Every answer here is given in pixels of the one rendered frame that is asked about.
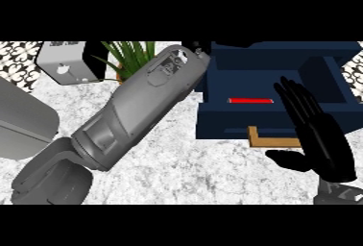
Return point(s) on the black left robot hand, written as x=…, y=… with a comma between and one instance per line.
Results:
x=195, y=44

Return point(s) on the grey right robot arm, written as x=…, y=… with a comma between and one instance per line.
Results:
x=341, y=193

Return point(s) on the navy blue drawer front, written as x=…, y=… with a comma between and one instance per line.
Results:
x=237, y=118

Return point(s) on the silver box appliance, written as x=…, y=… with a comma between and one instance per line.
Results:
x=65, y=62

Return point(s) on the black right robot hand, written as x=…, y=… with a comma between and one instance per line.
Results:
x=327, y=144

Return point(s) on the red can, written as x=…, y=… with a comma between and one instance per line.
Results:
x=250, y=100

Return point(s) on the grey rounded appliance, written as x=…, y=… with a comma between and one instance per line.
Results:
x=24, y=125

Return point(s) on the navy blue open drawer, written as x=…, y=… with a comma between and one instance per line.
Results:
x=284, y=68

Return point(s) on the green potted plant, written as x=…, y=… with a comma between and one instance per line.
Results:
x=132, y=57

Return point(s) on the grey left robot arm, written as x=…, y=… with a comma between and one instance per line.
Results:
x=138, y=102

